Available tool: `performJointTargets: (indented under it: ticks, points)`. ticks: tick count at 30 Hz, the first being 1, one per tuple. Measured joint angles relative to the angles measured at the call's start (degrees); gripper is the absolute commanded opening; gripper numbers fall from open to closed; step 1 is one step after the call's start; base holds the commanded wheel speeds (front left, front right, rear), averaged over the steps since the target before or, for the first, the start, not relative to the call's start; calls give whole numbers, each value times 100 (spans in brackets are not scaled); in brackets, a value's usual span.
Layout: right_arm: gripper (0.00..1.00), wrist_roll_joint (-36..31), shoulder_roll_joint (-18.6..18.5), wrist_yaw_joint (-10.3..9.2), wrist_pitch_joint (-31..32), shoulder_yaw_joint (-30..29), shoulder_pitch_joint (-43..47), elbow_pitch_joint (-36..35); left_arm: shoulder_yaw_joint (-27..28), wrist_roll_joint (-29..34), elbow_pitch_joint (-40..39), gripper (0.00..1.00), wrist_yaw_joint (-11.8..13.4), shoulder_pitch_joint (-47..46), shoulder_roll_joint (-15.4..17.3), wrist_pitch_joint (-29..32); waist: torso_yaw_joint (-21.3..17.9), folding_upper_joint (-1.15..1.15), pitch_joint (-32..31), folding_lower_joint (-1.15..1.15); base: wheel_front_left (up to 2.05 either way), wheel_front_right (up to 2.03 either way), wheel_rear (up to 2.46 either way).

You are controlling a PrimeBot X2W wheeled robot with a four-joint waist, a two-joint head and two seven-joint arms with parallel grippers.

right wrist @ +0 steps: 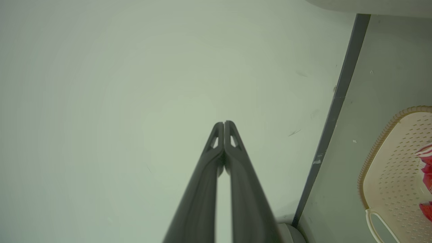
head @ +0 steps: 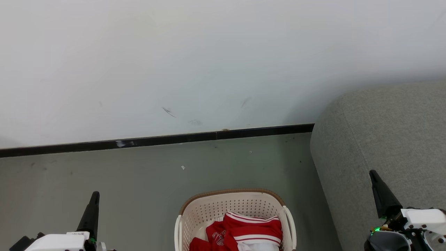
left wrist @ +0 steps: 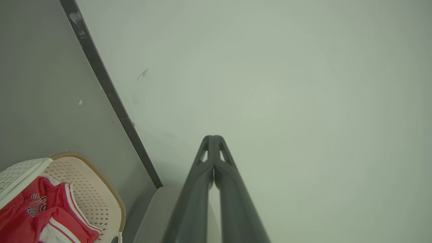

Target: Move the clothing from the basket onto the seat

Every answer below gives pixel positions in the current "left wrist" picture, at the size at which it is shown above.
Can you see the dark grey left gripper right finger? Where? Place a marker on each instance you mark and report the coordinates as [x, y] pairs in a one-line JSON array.
[[236, 216]]

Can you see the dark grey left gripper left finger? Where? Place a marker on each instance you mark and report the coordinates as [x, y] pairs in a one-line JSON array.
[[192, 209]]

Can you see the red jersey with white stripes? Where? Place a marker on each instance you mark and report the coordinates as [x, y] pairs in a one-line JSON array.
[[17, 222]]

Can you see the cream perforated laundry basket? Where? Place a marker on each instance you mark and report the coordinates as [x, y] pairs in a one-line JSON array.
[[91, 195]]

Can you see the black wall baseboard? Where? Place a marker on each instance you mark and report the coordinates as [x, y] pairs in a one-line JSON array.
[[103, 72]]

